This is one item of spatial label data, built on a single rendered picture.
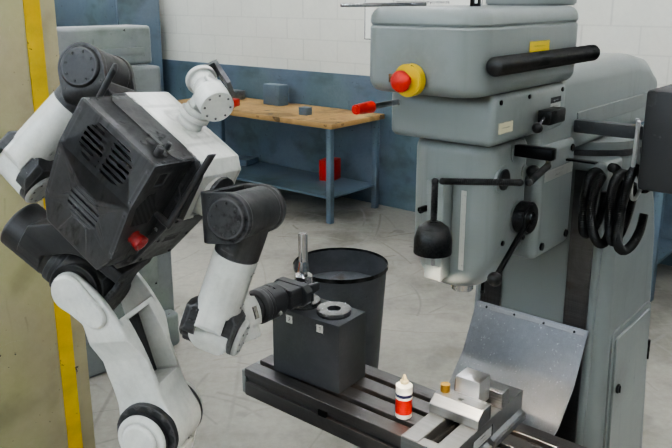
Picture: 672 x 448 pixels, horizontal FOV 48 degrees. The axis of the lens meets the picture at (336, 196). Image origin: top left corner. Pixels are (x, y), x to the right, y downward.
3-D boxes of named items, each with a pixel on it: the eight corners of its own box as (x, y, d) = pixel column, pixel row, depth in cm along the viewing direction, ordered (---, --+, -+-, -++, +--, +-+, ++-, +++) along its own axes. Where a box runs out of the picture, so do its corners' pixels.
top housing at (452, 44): (474, 102, 132) (478, 8, 128) (356, 90, 148) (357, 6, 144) (580, 79, 167) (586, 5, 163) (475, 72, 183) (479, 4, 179)
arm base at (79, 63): (70, 119, 147) (117, 88, 145) (40, 63, 148) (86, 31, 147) (107, 127, 162) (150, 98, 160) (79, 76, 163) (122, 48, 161)
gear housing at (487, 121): (493, 149, 142) (496, 96, 140) (388, 134, 157) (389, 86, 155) (566, 126, 167) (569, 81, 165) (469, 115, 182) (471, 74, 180)
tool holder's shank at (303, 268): (299, 277, 196) (299, 236, 193) (295, 273, 199) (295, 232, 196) (311, 275, 197) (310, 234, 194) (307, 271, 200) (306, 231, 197)
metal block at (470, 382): (478, 407, 169) (479, 383, 167) (454, 399, 172) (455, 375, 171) (489, 398, 173) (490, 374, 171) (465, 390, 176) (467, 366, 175)
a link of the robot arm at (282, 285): (314, 278, 192) (282, 292, 183) (314, 314, 194) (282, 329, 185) (277, 268, 199) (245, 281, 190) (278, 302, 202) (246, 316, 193)
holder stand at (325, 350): (338, 394, 191) (338, 321, 186) (273, 370, 204) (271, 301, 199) (365, 376, 201) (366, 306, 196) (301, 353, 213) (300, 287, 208)
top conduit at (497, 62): (502, 77, 131) (503, 57, 130) (481, 76, 134) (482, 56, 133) (599, 61, 165) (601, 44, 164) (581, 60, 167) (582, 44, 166)
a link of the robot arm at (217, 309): (225, 372, 149) (259, 273, 143) (166, 346, 150) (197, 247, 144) (243, 347, 160) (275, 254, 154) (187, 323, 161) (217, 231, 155)
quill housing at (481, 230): (484, 299, 154) (493, 145, 146) (401, 276, 167) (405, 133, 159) (526, 273, 168) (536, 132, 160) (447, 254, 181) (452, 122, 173)
